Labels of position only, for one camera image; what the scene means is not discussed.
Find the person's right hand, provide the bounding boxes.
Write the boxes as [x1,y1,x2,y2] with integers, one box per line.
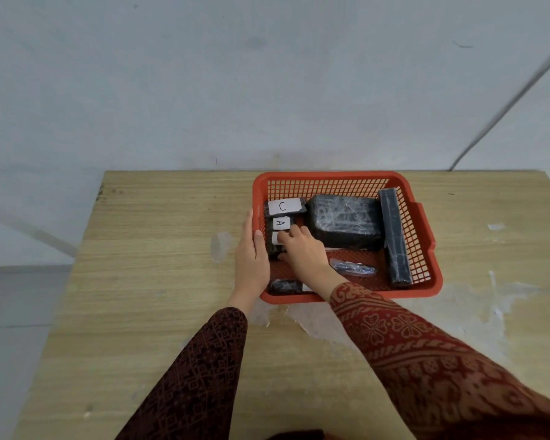
[277,224,349,301]

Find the person's left hand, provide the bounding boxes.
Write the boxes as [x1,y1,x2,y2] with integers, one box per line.
[232,208,271,305]

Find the small black box white label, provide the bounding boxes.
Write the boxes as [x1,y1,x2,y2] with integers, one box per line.
[269,279,313,296]
[266,230,288,261]
[266,216,297,232]
[263,197,308,219]

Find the red plastic mesh basket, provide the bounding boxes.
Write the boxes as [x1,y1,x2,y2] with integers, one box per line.
[251,171,444,306]

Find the person's right forearm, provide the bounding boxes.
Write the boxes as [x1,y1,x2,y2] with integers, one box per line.
[308,279,550,440]

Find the person's left forearm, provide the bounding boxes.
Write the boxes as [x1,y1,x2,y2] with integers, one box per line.
[115,288,248,440]

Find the clear bag with dark item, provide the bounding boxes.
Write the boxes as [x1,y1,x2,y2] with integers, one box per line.
[328,257,378,278]

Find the large black wrapped block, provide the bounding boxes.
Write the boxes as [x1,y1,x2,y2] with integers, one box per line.
[306,194,386,252]

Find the long black bar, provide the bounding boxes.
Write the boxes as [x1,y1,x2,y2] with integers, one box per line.
[378,188,413,288]

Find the grey wall cable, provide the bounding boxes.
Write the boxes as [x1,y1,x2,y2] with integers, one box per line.
[449,37,550,172]

